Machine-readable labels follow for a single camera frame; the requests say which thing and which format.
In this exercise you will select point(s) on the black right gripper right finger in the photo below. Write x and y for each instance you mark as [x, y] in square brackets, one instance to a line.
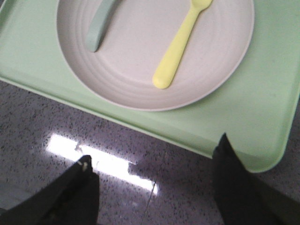
[243, 199]

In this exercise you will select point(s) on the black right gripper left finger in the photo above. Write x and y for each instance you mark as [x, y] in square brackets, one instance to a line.
[71, 199]

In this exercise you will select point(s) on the yellow plastic fork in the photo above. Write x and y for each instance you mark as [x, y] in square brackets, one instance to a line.
[166, 70]

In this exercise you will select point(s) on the beige round plate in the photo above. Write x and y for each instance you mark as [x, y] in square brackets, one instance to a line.
[140, 31]

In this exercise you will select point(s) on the light green plastic tray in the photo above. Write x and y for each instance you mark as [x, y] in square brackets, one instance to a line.
[255, 107]

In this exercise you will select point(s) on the teal plastic spoon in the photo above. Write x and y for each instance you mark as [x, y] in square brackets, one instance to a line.
[99, 24]

